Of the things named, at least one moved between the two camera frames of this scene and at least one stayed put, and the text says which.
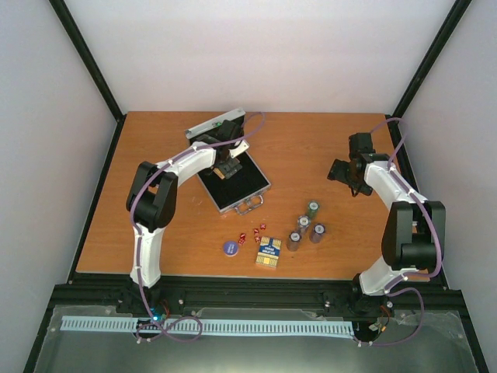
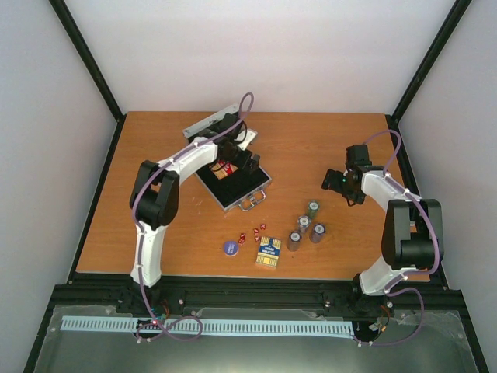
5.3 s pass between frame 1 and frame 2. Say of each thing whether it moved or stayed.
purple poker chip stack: stayed
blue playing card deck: stayed
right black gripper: moved
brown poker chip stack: stayed
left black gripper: moved
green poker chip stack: stayed
